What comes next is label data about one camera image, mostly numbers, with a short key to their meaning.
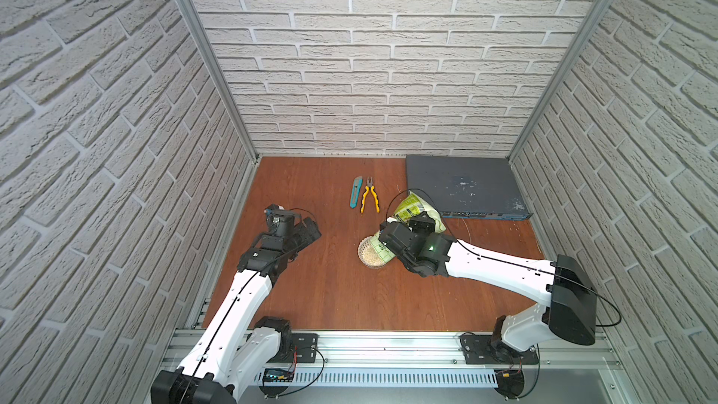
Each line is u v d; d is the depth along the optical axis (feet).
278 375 2.34
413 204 2.66
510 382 2.25
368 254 2.87
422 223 2.25
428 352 2.52
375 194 3.48
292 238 2.24
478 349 2.38
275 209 2.33
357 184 3.59
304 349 2.43
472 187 3.49
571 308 1.30
